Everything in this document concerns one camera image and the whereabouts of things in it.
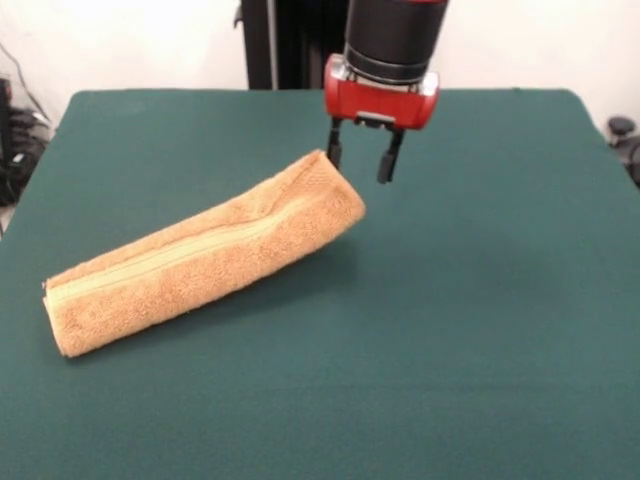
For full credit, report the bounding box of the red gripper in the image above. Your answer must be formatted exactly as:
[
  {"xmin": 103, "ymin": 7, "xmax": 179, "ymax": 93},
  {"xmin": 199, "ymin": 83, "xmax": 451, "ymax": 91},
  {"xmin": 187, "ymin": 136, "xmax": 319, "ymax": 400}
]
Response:
[{"xmin": 323, "ymin": 53, "xmax": 442, "ymax": 185}]

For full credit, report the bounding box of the tan terry towel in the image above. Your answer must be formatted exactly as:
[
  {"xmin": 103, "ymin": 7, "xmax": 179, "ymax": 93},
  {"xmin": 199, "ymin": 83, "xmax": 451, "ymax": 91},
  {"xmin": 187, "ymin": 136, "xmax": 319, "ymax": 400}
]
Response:
[{"xmin": 40, "ymin": 148, "xmax": 366, "ymax": 360}]

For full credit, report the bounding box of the black upright stand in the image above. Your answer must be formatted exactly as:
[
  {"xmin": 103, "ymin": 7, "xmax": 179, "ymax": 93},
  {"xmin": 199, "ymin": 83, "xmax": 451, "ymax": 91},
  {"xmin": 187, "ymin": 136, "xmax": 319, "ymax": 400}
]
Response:
[{"xmin": 232, "ymin": 0, "xmax": 351, "ymax": 91}]

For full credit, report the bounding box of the dark green table cloth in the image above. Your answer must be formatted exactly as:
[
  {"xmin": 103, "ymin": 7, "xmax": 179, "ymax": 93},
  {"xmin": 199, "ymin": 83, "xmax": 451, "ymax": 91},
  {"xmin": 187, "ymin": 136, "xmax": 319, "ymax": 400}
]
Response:
[{"xmin": 0, "ymin": 87, "xmax": 640, "ymax": 480}]

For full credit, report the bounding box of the black box device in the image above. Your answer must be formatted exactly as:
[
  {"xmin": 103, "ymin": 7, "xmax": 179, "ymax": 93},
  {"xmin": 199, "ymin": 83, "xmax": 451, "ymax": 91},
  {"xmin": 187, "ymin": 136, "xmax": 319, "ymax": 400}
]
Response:
[{"xmin": 0, "ymin": 77, "xmax": 12, "ymax": 151}]

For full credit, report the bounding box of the black coiled cable bundle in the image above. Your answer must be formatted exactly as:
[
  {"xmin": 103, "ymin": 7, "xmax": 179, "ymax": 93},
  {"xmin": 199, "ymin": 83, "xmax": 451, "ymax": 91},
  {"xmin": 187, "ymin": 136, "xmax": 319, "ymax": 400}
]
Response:
[{"xmin": 0, "ymin": 107, "xmax": 54, "ymax": 207}]

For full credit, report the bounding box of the thin grey cable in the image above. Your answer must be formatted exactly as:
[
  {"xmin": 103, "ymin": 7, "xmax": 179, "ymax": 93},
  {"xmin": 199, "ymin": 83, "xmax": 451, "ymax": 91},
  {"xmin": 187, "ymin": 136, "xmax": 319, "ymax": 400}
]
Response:
[{"xmin": 0, "ymin": 42, "xmax": 51, "ymax": 121}]

